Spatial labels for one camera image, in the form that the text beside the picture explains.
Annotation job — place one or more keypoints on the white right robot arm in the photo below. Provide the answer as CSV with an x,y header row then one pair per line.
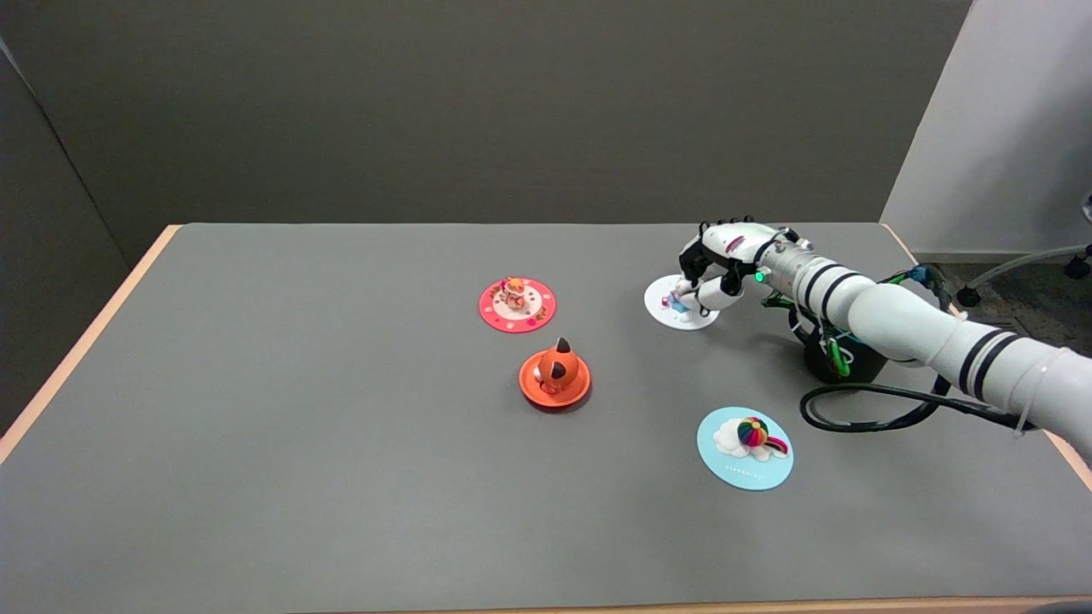
x,y
904,324

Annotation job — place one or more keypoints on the black mug teal inside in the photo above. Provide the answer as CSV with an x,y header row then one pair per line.
x,y
823,367

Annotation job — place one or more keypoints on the light blue rainbow cup lid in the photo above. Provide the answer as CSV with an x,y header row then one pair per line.
x,y
742,469

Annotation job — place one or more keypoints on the red cup lid with figurine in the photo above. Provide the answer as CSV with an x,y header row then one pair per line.
x,y
495,315

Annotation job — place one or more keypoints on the orange cup lid with fox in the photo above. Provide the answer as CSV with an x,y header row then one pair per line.
x,y
554,375

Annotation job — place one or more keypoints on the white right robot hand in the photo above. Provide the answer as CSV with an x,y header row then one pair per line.
x,y
738,243

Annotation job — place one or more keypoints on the white cup lid with figurine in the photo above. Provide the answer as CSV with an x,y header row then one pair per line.
x,y
665,313

